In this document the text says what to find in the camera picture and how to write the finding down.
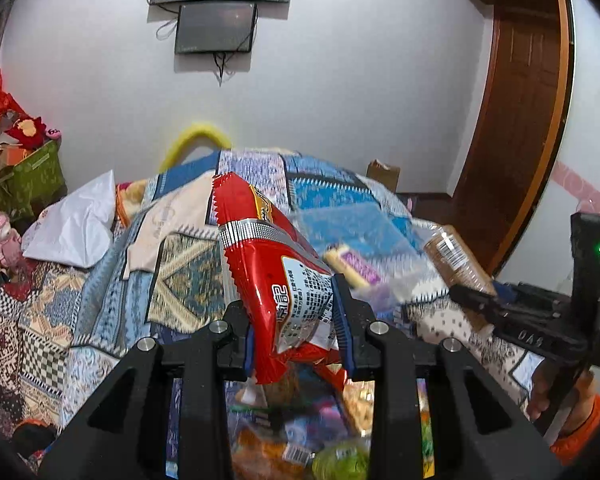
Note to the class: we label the patchwork printed blanket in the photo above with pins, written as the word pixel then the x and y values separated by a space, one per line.
pixel 70 320

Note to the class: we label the clear packet of brown snacks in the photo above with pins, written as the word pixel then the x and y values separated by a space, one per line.
pixel 450 255

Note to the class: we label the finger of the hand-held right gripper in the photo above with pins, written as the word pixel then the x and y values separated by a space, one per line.
pixel 480 302
pixel 535 296

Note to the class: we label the clear plastic container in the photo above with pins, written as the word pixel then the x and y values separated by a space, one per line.
pixel 375 240

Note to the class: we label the pink toy figure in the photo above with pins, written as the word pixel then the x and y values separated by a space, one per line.
pixel 7 240

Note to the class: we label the red snack packet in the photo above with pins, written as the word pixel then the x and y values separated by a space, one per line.
pixel 260 270

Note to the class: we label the beige cloth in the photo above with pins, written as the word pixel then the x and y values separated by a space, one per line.
pixel 172 210

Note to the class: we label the person's right hand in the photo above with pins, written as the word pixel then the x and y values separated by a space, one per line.
pixel 542 390

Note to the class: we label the yellow and purple snack packet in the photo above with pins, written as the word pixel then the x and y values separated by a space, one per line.
pixel 352 265

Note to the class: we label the white plastic bag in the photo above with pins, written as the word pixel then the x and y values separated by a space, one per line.
pixel 75 225

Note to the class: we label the yellow foam tube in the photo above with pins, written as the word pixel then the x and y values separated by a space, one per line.
pixel 200 132

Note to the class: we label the person's right forearm orange sleeve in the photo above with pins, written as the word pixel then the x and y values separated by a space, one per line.
pixel 585 425

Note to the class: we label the pile of mixed snack packets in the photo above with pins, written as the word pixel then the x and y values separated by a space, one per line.
pixel 300 440

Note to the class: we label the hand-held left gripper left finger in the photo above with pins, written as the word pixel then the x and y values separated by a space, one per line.
pixel 250 360

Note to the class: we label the green storage box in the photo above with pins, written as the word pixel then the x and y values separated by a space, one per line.
pixel 30 175

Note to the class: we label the small black wall monitor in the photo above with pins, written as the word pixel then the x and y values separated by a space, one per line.
pixel 215 27

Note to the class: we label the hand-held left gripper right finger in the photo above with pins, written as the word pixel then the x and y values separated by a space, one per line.
pixel 341 330

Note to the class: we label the brown cardboard box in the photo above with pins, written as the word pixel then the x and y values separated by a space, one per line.
pixel 384 172

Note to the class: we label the brown wooden door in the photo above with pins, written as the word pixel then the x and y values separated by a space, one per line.
pixel 515 150

